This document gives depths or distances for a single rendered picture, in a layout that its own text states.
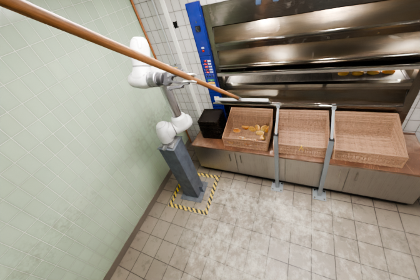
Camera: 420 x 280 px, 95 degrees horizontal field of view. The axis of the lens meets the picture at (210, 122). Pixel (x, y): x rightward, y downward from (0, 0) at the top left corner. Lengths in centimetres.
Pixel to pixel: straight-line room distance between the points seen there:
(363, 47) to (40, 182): 290
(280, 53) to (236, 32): 50
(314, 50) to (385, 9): 53
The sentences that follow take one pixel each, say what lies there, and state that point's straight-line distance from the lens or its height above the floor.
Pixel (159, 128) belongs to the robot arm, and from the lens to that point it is 202.
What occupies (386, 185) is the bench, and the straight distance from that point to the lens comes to 265.
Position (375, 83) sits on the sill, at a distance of 244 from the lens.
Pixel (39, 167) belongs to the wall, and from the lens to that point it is 203.
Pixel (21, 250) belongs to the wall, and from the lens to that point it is 222.
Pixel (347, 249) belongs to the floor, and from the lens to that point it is 261.
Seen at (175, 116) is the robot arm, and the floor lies 130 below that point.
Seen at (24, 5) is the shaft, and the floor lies 241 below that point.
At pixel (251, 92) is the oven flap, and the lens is 250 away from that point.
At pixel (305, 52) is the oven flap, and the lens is 220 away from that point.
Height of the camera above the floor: 239
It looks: 38 degrees down
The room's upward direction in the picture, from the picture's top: 17 degrees counter-clockwise
